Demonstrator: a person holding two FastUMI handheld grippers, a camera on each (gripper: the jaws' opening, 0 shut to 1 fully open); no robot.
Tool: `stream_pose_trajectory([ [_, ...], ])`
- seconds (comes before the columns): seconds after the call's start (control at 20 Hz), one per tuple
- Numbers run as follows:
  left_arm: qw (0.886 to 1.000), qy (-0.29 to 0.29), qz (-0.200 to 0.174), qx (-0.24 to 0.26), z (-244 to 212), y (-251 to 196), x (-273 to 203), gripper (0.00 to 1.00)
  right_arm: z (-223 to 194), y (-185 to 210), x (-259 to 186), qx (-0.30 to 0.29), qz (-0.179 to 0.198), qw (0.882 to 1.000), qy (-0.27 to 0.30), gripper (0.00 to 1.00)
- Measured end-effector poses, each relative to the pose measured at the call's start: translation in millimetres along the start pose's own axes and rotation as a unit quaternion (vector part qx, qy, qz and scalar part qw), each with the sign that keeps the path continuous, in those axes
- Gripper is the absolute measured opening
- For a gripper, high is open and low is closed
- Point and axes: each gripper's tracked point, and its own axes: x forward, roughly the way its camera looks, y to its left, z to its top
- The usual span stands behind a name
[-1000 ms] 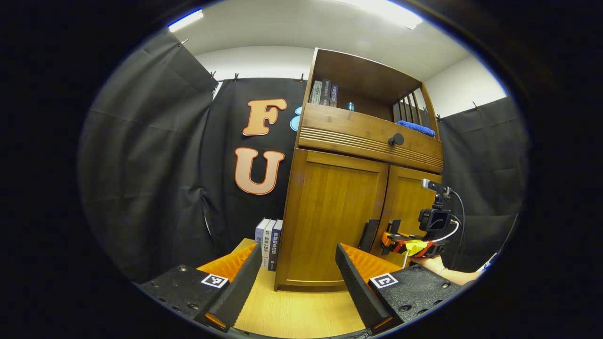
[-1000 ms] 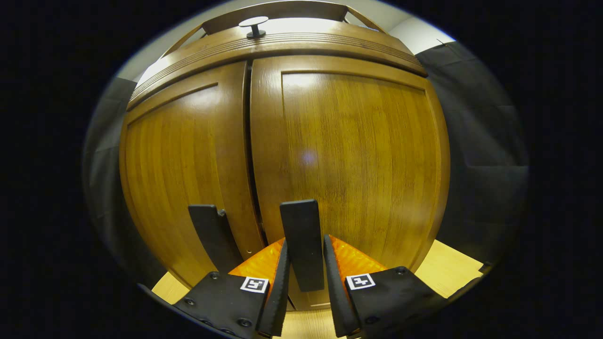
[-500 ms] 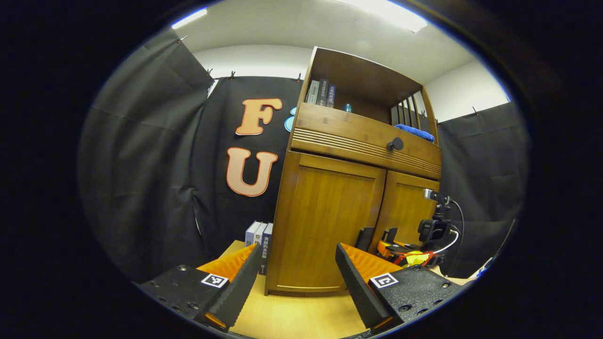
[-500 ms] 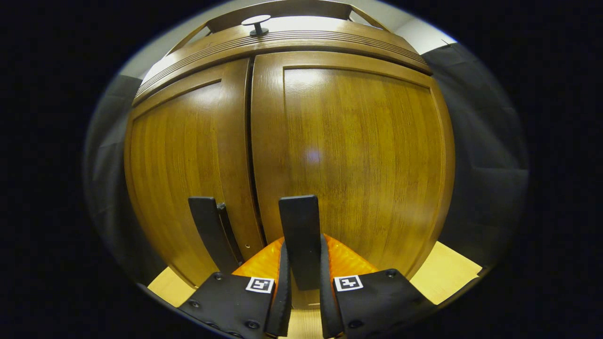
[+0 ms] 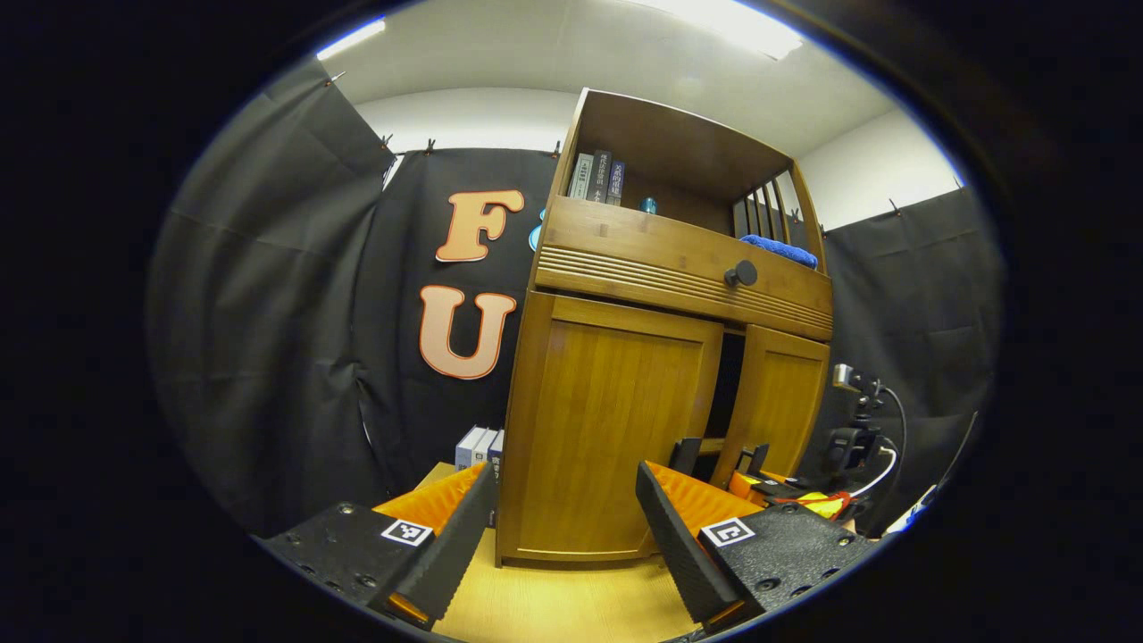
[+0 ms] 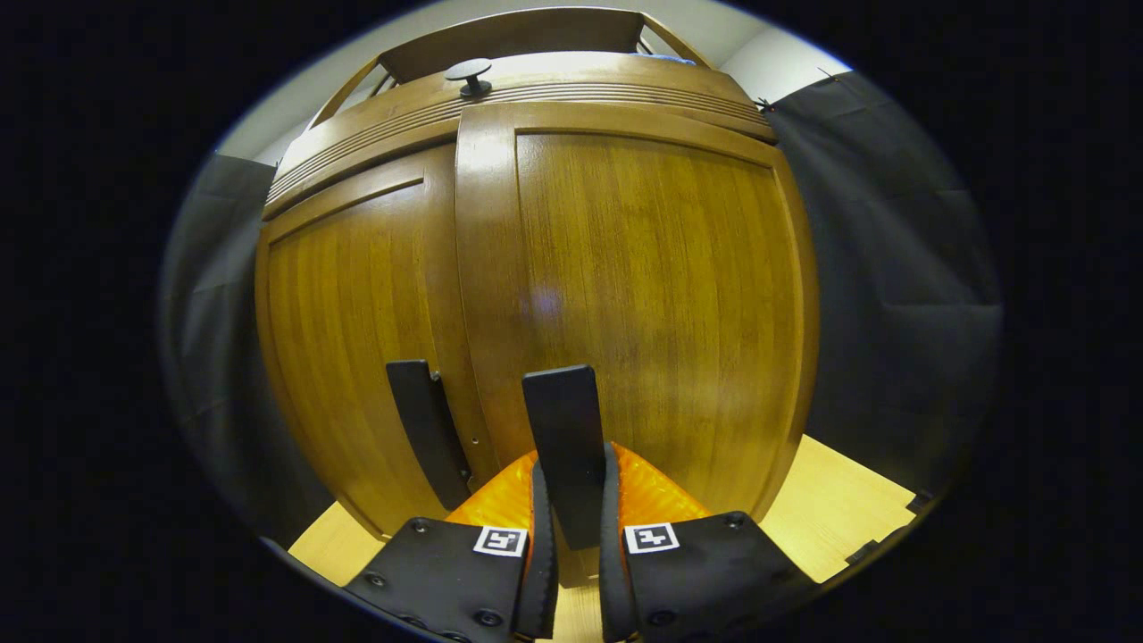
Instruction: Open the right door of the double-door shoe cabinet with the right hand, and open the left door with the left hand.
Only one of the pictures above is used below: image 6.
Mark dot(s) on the wooden cabinet door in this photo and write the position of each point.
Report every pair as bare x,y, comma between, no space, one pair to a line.
348,339
661,295

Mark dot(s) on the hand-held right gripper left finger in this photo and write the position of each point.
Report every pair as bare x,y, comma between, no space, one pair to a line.
540,572

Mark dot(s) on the black round drawer knob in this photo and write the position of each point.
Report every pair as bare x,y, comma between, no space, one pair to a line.
469,73

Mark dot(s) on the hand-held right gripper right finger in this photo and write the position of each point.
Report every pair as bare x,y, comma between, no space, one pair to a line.
612,572

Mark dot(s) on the black table edge clip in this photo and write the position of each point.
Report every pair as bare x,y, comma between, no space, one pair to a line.
862,552

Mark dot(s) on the black backdrop cloth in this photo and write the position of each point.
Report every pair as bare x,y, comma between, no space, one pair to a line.
893,268

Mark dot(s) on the wooden double-door shoe cabinet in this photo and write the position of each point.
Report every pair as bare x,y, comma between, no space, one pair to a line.
402,116

